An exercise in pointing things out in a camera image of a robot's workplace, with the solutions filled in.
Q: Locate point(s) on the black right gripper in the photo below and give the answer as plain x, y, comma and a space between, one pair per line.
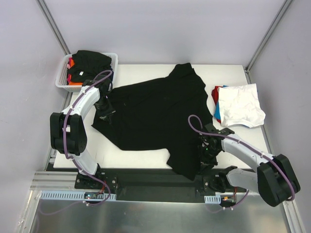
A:
207, 162

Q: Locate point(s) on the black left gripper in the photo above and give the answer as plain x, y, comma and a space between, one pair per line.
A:
106, 114

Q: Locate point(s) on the white plastic laundry basket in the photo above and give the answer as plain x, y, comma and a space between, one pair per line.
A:
62, 73

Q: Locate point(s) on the white t shirt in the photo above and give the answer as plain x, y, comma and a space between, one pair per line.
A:
239, 105

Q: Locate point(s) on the black t shirt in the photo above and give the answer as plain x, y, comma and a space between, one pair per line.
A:
88, 64
164, 113

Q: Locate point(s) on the red t shirt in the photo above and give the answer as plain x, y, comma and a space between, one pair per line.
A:
215, 94

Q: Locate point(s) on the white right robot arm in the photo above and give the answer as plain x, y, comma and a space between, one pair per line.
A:
272, 176

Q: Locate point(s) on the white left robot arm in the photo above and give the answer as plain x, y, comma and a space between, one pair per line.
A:
67, 131

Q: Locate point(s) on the orange t shirt in basket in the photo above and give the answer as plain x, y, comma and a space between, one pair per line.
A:
75, 66

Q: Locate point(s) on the black t shirt in basket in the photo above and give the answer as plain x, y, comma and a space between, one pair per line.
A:
88, 64

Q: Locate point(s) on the pink t shirt in basket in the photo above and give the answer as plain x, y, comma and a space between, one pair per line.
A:
69, 65

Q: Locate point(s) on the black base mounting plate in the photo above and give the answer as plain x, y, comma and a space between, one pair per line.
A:
182, 195

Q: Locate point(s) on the right white cable duct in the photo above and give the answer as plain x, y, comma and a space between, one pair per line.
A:
216, 199

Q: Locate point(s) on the white cable duct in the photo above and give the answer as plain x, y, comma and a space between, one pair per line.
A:
216, 199
76, 195

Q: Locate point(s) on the left white cable duct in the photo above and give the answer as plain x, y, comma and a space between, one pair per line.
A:
76, 195

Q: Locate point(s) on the aluminium front rail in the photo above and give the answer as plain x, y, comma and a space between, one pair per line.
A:
48, 182

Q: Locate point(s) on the left aluminium frame post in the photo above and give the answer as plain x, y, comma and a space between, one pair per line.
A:
47, 14

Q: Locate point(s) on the aluminium frame post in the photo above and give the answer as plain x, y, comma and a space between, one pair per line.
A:
271, 29
47, 14

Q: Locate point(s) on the right aluminium frame post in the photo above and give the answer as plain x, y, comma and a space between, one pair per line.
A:
271, 29

